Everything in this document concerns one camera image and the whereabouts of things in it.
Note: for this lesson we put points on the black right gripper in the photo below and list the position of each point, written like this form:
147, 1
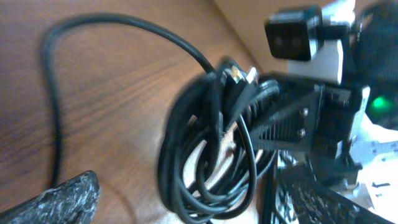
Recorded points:
298, 110

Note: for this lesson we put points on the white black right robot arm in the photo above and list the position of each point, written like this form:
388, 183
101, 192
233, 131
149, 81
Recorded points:
373, 44

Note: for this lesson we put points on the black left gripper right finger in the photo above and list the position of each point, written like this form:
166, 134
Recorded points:
304, 200

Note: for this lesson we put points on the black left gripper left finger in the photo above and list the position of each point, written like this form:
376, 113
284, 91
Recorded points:
73, 201

